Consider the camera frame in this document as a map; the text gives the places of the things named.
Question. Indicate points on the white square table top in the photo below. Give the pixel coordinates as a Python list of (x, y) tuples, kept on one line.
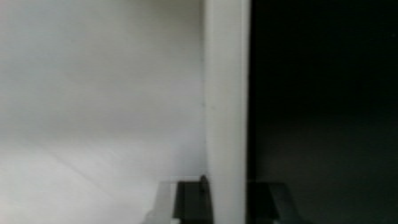
[(123, 100)]

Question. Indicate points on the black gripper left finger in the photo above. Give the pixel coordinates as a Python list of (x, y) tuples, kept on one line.
[(192, 204)]

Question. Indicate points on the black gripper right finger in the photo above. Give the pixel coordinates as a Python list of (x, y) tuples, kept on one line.
[(272, 209)]

